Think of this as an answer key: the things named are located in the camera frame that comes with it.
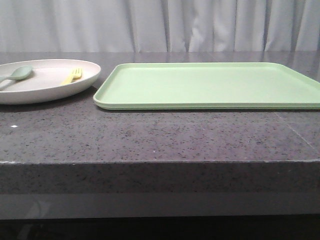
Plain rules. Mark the white pleated curtain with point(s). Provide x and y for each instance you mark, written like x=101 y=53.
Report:
x=141 y=26

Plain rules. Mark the sage green plastic spoon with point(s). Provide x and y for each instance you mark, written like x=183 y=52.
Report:
x=19 y=74

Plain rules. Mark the yellow plastic fork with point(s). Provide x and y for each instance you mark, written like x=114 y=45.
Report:
x=75 y=74

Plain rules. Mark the beige round plate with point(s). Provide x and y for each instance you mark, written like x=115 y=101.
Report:
x=44 y=84

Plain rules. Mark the light green rectangular tray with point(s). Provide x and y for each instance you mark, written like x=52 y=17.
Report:
x=207 y=86

